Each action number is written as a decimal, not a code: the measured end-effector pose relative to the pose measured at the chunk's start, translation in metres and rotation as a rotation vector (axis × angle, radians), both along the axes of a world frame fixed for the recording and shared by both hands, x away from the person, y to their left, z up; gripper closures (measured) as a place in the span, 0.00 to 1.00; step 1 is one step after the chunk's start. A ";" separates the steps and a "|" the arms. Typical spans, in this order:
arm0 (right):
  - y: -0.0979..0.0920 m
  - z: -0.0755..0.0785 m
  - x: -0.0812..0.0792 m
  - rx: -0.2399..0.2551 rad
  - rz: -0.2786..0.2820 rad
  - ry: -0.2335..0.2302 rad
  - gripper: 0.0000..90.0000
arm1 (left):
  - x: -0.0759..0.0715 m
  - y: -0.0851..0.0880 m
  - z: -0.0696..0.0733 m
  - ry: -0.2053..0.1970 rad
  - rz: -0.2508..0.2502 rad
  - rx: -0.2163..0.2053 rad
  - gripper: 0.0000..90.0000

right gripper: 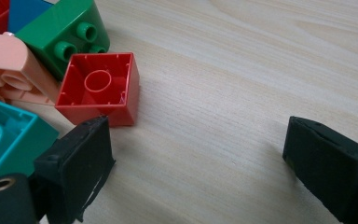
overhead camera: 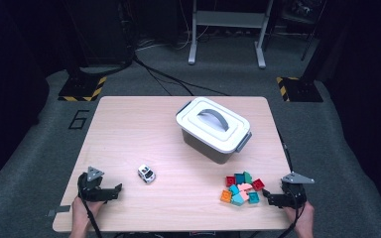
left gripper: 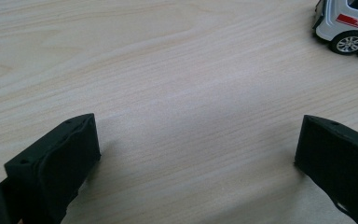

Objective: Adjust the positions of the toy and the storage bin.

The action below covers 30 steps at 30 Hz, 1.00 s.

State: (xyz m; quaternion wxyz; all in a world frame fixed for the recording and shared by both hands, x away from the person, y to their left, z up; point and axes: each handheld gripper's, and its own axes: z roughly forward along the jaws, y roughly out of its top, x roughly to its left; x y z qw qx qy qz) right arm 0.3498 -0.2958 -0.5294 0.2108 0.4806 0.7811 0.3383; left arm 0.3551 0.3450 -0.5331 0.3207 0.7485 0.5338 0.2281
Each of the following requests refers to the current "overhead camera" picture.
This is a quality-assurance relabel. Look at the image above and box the black base with striped tape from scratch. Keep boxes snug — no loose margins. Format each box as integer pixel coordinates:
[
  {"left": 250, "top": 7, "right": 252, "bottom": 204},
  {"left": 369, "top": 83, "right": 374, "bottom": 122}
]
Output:
[
  {"left": 58, "top": 75, "right": 108, "bottom": 102},
  {"left": 276, "top": 76, "right": 324, "bottom": 103}
]

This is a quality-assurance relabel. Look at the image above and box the teal toy brick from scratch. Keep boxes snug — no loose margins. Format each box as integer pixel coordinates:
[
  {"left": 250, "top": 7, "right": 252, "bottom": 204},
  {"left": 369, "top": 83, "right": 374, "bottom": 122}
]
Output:
[{"left": 247, "top": 191, "right": 261, "bottom": 205}]

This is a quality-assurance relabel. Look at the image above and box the pile of coloured toy bricks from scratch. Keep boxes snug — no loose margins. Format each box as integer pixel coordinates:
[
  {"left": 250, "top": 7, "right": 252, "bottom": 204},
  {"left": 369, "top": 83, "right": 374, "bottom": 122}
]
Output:
[{"left": 219, "top": 171, "right": 266, "bottom": 207}]

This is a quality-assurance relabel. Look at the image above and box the hand-held gripper black cable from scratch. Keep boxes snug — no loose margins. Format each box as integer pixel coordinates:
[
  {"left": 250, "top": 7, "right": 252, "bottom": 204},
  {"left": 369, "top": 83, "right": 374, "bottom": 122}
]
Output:
[
  {"left": 77, "top": 179, "right": 103, "bottom": 238},
  {"left": 279, "top": 194, "right": 307, "bottom": 238}
]

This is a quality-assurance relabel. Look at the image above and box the red toy brick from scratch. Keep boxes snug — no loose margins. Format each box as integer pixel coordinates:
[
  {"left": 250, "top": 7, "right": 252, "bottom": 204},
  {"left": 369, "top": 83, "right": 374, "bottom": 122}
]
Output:
[{"left": 251, "top": 178, "right": 266, "bottom": 191}]

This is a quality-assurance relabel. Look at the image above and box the grey metal stand frame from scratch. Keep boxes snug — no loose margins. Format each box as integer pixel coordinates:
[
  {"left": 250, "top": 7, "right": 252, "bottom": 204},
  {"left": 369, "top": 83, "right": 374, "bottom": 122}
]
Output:
[{"left": 188, "top": 0, "right": 275, "bottom": 69}]

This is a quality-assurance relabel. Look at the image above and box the white toy car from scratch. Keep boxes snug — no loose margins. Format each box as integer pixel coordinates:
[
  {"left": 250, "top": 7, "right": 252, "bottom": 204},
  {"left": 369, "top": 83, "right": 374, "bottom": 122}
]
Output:
[{"left": 137, "top": 164, "right": 157, "bottom": 184}]

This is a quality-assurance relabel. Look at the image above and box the white lid with grey handle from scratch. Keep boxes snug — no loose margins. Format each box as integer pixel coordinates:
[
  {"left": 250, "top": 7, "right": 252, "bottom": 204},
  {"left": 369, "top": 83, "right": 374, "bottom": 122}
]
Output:
[{"left": 176, "top": 96, "right": 253, "bottom": 155}]

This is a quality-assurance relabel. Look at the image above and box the long black floor cable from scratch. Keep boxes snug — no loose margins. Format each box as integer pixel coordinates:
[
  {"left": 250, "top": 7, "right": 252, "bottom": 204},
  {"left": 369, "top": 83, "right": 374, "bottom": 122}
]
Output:
[{"left": 133, "top": 56, "right": 229, "bottom": 97}]

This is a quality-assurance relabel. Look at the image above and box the person's left hand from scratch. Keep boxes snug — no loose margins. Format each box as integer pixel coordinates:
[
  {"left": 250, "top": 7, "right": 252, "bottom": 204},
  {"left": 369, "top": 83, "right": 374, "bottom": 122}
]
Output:
[{"left": 71, "top": 196, "right": 105, "bottom": 226}]

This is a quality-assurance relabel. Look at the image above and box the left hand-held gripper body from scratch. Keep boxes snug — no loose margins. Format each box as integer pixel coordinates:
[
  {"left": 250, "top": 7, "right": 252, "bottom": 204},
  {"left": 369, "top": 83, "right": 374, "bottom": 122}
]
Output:
[{"left": 77, "top": 166, "right": 112, "bottom": 203}]

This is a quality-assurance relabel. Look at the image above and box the right hand-held gripper black cable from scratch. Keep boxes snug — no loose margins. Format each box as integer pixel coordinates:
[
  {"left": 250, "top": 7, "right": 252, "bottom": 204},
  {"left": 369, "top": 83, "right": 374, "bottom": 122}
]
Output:
[{"left": 279, "top": 194, "right": 307, "bottom": 238}]

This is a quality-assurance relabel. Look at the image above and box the thin black cable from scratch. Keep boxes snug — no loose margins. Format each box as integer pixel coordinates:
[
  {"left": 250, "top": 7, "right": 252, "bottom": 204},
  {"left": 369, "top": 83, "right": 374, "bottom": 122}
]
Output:
[{"left": 276, "top": 128, "right": 295, "bottom": 173}]

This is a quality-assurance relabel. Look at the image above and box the grey transparent storage box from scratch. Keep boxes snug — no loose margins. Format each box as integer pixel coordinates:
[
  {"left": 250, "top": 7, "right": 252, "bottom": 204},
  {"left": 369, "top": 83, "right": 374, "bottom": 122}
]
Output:
[{"left": 181, "top": 127, "right": 253, "bottom": 166}]

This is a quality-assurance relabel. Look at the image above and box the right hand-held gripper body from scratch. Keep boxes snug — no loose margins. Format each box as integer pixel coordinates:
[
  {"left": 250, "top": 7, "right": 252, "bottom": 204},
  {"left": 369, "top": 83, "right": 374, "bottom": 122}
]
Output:
[{"left": 281, "top": 172, "right": 316, "bottom": 209}]

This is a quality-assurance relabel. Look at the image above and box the person's right hand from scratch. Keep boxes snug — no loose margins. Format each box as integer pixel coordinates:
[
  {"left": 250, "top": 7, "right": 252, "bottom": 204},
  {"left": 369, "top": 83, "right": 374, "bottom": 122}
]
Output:
[{"left": 284, "top": 201, "right": 316, "bottom": 229}]

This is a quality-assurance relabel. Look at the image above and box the left hand-held gripper black cable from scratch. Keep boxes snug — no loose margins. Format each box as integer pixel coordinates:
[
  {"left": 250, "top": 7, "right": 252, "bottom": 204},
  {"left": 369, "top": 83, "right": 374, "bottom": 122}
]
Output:
[{"left": 77, "top": 179, "right": 103, "bottom": 238}]

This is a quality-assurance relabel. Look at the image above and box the grey tape strip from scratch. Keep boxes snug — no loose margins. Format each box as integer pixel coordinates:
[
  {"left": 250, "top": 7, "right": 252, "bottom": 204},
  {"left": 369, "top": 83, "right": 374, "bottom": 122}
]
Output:
[{"left": 47, "top": 204, "right": 71, "bottom": 217}]

